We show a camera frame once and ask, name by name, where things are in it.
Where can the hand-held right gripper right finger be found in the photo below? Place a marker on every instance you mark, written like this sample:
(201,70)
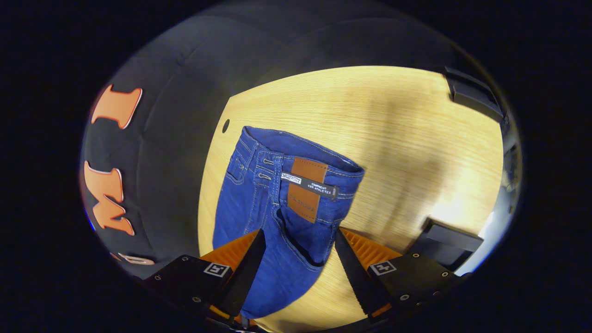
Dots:
(356,277)

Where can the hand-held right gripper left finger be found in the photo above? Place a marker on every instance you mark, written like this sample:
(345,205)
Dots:
(243,277)

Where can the blue denim jeans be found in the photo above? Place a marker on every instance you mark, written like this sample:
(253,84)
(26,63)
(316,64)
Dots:
(259,208)

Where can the black block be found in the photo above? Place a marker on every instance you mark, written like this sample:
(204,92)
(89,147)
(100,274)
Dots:
(474,97)
(444,245)

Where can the black backdrop cloth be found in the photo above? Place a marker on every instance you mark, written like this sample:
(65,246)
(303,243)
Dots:
(171,162)

